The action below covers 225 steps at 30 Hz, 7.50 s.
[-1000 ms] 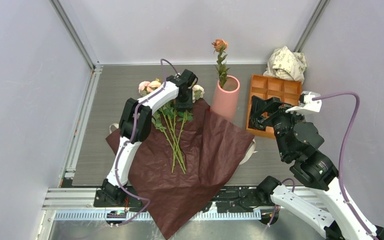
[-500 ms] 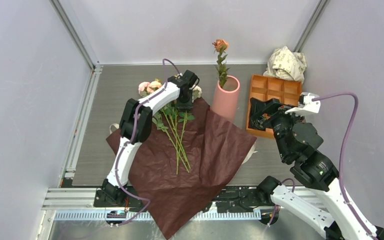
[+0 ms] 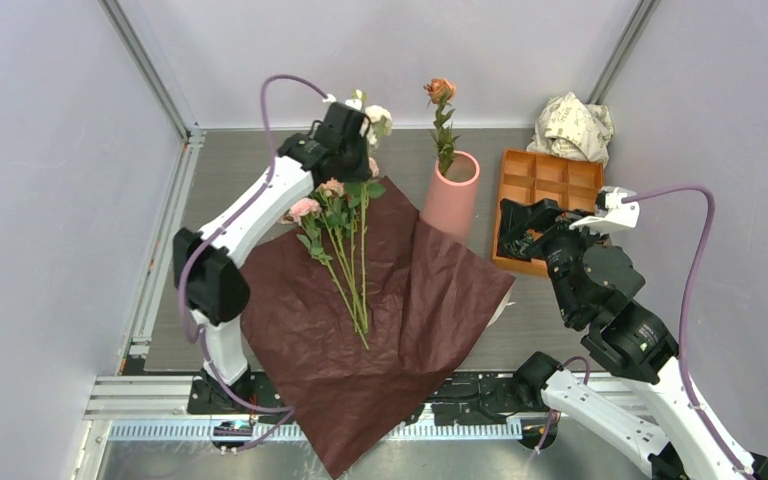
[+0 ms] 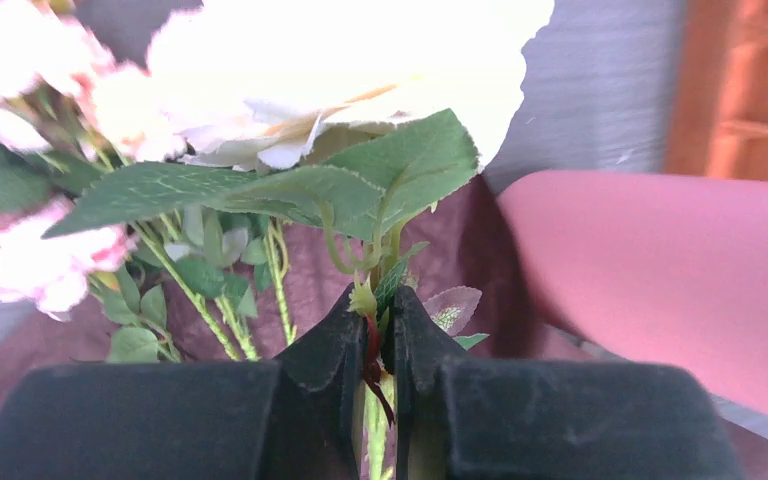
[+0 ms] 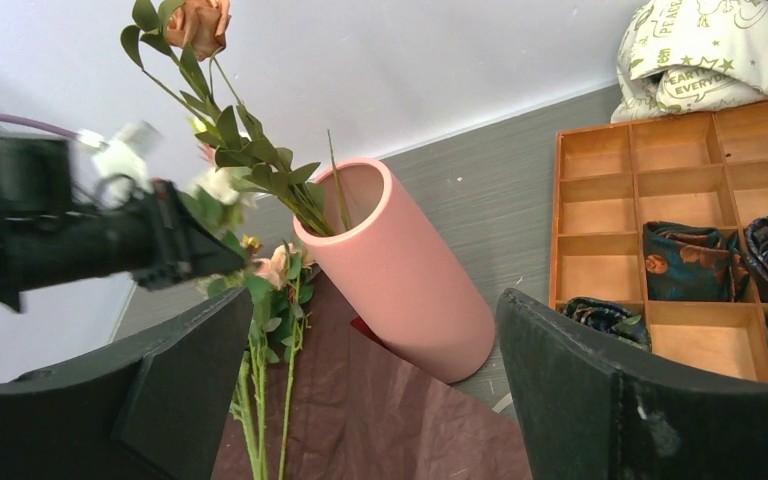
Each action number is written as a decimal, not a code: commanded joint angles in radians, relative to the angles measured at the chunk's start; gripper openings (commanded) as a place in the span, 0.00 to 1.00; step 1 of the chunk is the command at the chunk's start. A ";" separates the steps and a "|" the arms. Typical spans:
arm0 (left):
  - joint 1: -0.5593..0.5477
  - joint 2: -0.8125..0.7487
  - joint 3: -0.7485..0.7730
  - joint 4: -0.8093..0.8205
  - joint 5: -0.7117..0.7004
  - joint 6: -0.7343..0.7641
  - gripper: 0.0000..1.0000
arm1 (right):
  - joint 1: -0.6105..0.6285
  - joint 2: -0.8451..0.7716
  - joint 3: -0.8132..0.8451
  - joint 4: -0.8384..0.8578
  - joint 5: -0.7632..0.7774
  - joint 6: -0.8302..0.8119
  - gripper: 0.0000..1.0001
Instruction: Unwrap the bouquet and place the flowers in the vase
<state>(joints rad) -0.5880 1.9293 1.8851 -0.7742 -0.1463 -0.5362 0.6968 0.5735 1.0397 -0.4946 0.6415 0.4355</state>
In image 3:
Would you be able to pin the orange compartment tray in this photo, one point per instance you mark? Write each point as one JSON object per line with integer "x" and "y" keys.
{"x": 527, "y": 177}

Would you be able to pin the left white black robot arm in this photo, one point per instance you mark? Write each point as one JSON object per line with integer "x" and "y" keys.
{"x": 211, "y": 290}

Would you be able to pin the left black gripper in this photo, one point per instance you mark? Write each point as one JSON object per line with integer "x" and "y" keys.
{"x": 363, "y": 172}

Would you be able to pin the pink flower bunch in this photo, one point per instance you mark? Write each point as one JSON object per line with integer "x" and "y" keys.
{"x": 334, "y": 223}

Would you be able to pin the red wrapping paper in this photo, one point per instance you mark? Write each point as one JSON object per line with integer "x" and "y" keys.
{"x": 430, "y": 299}

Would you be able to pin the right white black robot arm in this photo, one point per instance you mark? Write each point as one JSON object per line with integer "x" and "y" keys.
{"x": 595, "y": 285}

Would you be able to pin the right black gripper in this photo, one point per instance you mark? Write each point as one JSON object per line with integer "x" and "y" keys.
{"x": 514, "y": 215}

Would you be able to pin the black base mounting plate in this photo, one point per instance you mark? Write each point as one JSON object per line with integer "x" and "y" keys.
{"x": 464, "y": 398}

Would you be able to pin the crumpled printed paper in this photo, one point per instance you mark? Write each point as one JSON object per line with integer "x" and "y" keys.
{"x": 571, "y": 129}

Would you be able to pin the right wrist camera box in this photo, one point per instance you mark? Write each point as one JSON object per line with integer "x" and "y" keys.
{"x": 614, "y": 213}

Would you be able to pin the cream printed ribbon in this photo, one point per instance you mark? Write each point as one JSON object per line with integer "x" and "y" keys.
{"x": 500, "y": 311}

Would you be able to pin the white rose stem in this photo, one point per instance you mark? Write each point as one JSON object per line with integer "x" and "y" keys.
{"x": 377, "y": 120}

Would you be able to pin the pink cylindrical vase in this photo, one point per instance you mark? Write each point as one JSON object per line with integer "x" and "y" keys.
{"x": 451, "y": 197}

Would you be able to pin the orange rose stem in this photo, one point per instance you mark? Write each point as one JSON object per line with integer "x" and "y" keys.
{"x": 441, "y": 92}

